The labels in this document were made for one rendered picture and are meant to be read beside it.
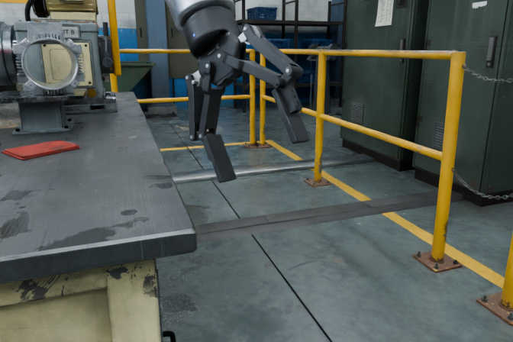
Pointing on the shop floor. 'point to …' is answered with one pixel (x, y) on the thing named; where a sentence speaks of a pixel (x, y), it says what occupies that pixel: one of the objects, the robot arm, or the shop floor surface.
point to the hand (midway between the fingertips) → (259, 155)
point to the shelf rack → (294, 41)
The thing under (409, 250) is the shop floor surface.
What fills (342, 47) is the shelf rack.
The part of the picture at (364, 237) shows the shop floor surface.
